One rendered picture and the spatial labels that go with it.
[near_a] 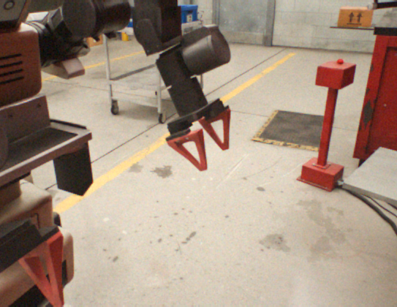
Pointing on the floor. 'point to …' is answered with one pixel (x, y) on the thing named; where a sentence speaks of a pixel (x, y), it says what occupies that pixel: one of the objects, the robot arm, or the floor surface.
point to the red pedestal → (329, 78)
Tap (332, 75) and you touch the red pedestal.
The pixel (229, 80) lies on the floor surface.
